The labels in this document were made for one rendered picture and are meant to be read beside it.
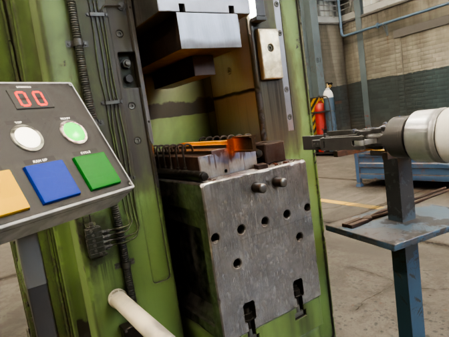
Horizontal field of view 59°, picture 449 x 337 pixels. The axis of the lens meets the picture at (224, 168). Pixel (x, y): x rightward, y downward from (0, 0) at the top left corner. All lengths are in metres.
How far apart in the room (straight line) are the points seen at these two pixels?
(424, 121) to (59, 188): 0.62
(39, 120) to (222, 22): 0.59
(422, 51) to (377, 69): 1.12
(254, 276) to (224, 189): 0.27
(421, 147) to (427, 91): 8.78
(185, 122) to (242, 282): 0.73
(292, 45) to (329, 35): 8.90
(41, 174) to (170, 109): 0.92
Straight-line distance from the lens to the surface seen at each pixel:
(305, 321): 1.37
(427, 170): 4.79
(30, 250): 0.88
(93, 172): 0.81
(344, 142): 0.77
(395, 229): 1.34
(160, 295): 1.26
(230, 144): 1.13
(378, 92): 10.12
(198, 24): 1.15
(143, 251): 1.21
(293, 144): 1.49
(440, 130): 0.69
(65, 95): 0.92
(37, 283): 0.90
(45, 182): 0.75
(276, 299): 1.25
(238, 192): 1.09
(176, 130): 1.60
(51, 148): 0.81
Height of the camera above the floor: 1.08
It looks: 7 degrees down
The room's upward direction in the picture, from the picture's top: 8 degrees counter-clockwise
